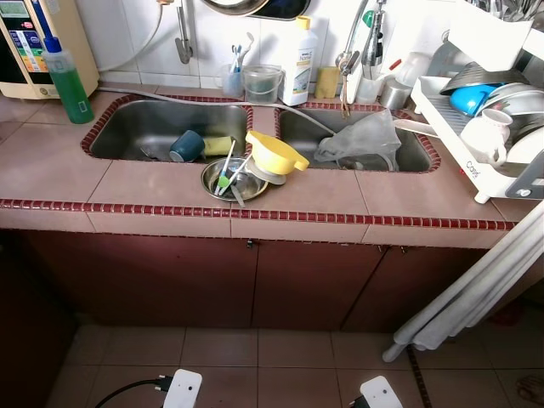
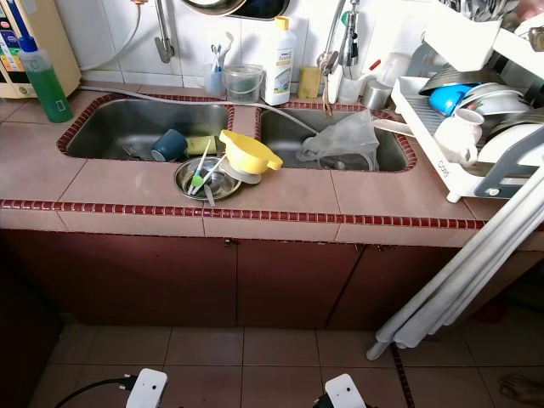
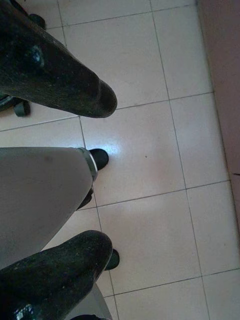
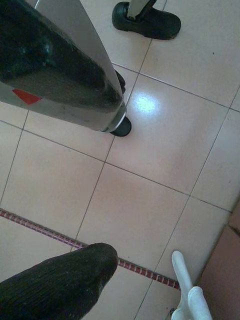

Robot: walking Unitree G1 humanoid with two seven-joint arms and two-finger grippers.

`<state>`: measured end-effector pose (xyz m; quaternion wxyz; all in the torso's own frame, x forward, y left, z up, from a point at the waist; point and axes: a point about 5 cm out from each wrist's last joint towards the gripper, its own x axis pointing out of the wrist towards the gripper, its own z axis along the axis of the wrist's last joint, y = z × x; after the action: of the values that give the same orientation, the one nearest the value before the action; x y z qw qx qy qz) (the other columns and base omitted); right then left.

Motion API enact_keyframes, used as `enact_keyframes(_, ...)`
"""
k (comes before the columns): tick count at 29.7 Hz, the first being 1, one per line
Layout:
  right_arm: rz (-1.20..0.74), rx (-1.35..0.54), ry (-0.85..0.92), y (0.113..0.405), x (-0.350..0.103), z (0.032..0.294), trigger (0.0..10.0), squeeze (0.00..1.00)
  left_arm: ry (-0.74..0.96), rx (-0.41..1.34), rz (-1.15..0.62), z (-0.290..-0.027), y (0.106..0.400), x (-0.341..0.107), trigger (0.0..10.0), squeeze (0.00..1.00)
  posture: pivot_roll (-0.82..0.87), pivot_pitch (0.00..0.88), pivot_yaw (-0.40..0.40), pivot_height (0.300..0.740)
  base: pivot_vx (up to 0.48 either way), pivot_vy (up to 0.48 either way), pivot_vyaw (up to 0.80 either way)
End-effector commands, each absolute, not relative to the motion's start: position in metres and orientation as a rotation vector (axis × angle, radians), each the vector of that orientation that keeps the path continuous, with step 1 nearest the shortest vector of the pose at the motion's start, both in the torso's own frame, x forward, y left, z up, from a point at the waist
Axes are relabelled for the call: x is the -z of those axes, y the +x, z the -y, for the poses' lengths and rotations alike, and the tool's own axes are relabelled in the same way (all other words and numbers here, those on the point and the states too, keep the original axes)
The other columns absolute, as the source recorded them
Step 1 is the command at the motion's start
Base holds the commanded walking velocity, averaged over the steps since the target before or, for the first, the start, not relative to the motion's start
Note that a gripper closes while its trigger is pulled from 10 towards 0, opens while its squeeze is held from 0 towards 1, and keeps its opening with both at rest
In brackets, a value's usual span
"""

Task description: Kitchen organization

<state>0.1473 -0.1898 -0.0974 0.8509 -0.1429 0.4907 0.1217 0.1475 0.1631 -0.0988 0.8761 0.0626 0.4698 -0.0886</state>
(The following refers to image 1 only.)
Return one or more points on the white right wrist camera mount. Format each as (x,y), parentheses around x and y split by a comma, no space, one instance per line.
(381,393)

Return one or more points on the stainless steel sink basin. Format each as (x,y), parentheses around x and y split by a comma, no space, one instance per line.
(297,140)
(136,127)

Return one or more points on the green soap bottle blue cap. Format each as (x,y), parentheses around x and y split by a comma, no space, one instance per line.
(70,89)

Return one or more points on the plain white plastic stick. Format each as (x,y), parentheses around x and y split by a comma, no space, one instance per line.
(238,174)

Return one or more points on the steel bowl in rack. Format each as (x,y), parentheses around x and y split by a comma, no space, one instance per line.
(476,75)

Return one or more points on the hanging black tray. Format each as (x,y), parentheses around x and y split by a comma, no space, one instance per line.
(289,8)

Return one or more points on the person bare foot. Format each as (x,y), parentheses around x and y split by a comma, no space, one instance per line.
(531,389)

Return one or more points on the clear toothbrush cup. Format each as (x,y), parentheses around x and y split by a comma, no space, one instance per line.
(232,82)

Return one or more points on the frosted plastic jar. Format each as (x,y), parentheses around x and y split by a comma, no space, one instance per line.
(412,68)

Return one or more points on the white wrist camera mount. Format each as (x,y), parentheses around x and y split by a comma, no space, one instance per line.
(381,393)
(183,389)

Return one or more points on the beige water ionizer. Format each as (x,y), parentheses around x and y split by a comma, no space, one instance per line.
(25,51)

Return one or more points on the blue bowl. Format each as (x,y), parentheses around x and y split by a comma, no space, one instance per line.
(469,100)

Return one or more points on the small steel cup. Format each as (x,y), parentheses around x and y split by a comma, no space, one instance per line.
(395,95)

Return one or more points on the chrome sink faucet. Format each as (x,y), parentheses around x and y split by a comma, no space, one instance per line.
(371,47)

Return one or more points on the yellow dish sponge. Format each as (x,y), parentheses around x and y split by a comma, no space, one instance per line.
(219,146)

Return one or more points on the white dish rack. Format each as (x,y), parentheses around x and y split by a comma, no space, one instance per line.
(450,127)

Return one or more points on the yellow scouring pad block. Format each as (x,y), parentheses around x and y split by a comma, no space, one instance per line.
(327,82)

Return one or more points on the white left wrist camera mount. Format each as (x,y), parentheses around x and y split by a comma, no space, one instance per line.
(183,389)

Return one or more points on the blue plastic mug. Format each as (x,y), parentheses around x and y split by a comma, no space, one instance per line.
(185,146)

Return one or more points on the steel spoon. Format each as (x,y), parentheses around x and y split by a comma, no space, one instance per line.
(239,197)

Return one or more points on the steel wall tap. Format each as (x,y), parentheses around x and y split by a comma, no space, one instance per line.
(184,38)

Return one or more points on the white plate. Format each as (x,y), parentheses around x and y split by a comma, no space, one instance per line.
(514,102)

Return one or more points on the white bottle with yellow cap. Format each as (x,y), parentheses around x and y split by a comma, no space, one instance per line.
(299,68)

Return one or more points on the white plastic pipes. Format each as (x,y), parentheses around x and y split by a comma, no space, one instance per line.
(476,280)

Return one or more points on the dark red cabinet door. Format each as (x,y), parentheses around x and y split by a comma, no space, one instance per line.
(408,289)
(314,285)
(136,280)

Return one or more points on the round steel bowl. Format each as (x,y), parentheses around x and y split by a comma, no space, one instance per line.
(255,189)

